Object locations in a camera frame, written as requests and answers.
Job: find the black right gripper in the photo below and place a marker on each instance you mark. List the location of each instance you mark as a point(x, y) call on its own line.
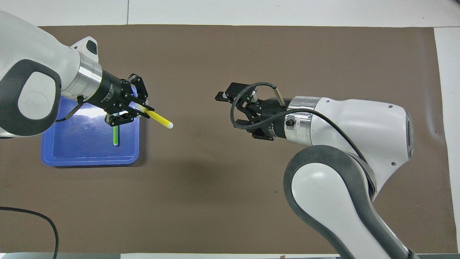
point(269, 118)

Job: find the green pen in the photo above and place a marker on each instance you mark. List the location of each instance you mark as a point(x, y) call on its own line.
point(115, 136)

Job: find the yellow pen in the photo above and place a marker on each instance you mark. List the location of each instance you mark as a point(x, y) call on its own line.
point(160, 118)

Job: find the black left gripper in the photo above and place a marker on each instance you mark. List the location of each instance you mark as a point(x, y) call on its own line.
point(111, 91)

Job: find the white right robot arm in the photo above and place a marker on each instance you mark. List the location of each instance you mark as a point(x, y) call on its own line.
point(345, 126)

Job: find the blue plastic tray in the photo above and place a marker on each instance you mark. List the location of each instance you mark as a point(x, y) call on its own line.
point(79, 144)

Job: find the brown table mat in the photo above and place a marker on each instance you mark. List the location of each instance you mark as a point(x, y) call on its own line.
point(215, 187)

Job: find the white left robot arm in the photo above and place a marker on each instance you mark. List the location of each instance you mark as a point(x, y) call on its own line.
point(32, 54)

